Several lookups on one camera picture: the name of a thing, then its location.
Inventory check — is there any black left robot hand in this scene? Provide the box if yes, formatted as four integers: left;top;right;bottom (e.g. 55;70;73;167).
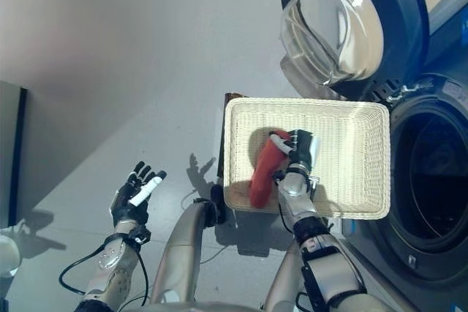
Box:
111;161;168;227

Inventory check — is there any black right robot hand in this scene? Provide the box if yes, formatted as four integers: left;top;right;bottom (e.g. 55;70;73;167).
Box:
268;129;322;172

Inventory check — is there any red cloth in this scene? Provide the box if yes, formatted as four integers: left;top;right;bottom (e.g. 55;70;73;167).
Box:
249;129;293;209

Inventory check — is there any dark grey washing machine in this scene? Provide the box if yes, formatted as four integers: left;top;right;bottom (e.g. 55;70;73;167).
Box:
341;0;468;312

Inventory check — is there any white wicker tray basket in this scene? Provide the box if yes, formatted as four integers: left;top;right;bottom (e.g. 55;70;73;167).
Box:
222;96;391;221

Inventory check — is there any silver left robot leg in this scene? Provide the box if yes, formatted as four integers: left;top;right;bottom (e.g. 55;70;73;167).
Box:
149;197;221;305

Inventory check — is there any silver robot leg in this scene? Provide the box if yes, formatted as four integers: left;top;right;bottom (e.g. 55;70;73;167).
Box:
149;197;221;305
263;238;304;312

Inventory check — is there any grey robot torso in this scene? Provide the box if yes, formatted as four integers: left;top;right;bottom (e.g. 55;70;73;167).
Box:
102;300;279;312

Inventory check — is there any white rounded device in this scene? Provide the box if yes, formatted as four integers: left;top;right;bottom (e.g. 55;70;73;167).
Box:
0;226;23;278

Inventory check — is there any grey cabinet with black edge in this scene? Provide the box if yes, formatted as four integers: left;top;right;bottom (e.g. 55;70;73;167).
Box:
0;80;29;229

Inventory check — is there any silver right robot leg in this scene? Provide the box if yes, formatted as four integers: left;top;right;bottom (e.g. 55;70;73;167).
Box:
263;238;304;312

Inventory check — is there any round glass washer door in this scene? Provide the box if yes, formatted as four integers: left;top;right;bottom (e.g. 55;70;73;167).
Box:
276;0;431;99

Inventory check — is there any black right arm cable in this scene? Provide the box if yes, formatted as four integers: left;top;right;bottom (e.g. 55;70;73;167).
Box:
276;194;298;235

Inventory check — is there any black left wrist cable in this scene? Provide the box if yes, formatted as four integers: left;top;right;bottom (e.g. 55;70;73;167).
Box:
58;242;150;308

